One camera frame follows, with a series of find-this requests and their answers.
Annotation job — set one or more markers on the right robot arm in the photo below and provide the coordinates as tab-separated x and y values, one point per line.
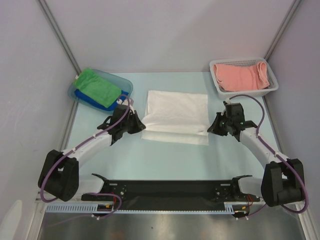
283	178

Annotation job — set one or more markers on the green towel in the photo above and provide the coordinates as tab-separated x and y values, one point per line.
88	80

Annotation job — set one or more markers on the teal plastic tray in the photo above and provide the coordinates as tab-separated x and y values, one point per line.
125	85

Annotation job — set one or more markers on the white slotted cable duct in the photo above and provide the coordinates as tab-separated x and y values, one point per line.
103	209

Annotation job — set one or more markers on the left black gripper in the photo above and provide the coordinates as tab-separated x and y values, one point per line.
138	125

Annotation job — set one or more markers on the white rounded object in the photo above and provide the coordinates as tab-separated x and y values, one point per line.
11	220

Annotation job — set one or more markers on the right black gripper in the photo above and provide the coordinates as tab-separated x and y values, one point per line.
220	124

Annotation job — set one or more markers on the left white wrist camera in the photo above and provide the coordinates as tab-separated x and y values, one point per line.
127	101

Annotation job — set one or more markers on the white towel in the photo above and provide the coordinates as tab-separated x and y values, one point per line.
176	117

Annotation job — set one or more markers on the pink towel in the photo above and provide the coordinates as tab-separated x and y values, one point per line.
241	78

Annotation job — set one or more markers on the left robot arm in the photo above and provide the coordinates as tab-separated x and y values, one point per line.
60	175

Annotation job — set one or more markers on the blue towel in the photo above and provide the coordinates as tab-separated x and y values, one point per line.
105	100

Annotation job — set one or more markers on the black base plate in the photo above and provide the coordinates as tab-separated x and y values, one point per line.
176	194

